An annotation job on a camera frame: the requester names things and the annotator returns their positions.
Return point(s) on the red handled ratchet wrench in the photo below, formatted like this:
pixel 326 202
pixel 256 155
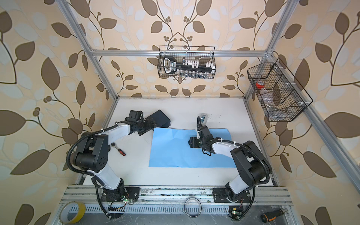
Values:
pixel 118 149

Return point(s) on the dark navy gift box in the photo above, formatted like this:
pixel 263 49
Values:
pixel 158 120

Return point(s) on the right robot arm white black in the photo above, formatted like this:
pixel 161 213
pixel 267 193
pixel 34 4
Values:
pixel 252 166

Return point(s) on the wall wire basket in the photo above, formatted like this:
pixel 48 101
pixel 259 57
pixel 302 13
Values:
pixel 195 53
pixel 285 97

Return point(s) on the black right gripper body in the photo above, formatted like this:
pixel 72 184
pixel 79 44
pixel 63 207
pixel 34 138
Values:
pixel 203 143

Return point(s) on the red capped plastic bottle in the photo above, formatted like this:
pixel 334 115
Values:
pixel 260 85

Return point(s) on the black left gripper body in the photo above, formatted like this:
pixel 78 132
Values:
pixel 142 127

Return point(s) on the black tool set in basket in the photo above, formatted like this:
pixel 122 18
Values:
pixel 171 66

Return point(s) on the yellow tape roll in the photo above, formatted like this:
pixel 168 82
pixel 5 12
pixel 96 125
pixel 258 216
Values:
pixel 72 212

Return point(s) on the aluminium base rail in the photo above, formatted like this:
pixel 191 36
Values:
pixel 269 196

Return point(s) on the grey tape dispenser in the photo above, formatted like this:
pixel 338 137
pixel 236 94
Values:
pixel 203 118

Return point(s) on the orange black screwdriver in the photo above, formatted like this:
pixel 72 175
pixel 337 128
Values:
pixel 271 216

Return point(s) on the back wall wire basket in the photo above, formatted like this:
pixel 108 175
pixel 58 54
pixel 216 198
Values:
pixel 195 53

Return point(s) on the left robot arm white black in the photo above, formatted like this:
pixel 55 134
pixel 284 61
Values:
pixel 89 154

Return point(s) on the right wall wire basket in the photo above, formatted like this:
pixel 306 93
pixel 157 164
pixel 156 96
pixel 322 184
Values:
pixel 285 97

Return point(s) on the blue wrapping paper sheet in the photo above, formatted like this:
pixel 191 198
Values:
pixel 170 148

